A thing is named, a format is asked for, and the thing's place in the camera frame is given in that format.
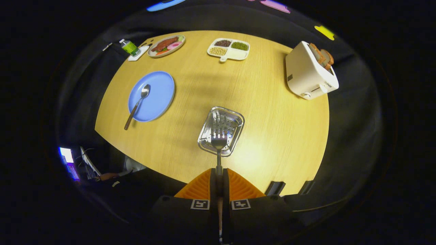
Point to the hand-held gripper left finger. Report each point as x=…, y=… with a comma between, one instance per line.
x=184, y=221

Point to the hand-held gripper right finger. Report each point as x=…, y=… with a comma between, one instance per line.
x=259, y=221

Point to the square metal drain tray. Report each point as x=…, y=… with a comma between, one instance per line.
x=235, y=119

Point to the open laptop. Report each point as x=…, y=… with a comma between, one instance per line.
x=89, y=161

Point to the blue round plate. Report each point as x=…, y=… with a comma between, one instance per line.
x=158, y=98

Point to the lit computer monitor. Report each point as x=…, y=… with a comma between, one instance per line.
x=68, y=161

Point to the white toaster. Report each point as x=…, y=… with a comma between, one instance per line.
x=305, y=75

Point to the white square coaster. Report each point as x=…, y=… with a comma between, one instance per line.
x=142, y=53

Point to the white divided bean tray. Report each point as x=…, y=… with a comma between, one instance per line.
x=229, y=48

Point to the light toast slice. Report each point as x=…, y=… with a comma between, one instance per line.
x=316, y=54

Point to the plate of toy food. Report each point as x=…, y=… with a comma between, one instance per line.
x=166, y=45

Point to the brown toast slice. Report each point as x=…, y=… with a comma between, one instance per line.
x=329, y=58

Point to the green drink bottle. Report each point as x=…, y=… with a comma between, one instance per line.
x=130, y=47

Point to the black table bracket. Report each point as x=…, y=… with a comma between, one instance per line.
x=306, y=187
x=274, y=188

